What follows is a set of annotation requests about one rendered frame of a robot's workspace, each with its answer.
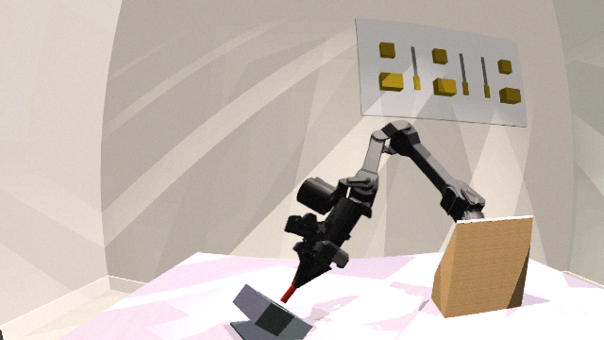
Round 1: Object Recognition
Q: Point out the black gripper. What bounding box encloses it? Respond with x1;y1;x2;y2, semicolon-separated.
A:
292;216;352;288

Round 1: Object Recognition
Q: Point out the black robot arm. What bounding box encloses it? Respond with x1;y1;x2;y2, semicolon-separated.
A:
284;120;486;243

